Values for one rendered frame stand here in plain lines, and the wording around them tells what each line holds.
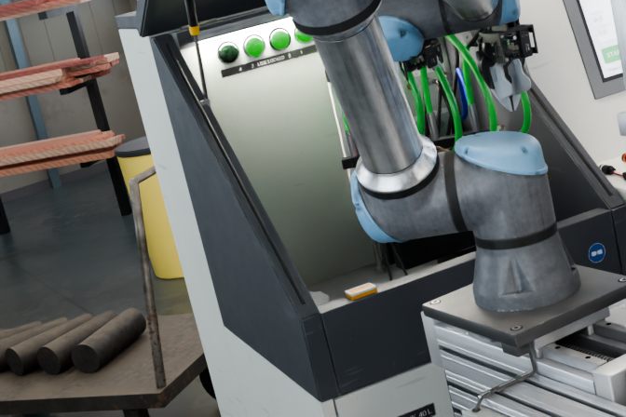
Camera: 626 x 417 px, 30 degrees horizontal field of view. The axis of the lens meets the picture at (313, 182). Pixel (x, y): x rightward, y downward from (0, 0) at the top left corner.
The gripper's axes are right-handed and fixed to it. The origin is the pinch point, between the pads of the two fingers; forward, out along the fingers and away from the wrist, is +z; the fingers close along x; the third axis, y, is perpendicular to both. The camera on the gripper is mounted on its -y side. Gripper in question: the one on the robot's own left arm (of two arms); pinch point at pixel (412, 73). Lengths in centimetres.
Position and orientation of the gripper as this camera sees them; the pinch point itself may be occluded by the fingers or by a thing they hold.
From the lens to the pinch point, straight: 208.8
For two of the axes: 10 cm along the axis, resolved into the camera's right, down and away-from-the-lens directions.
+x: 8.9, -4.6, 0.7
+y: 4.2, 7.3, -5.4
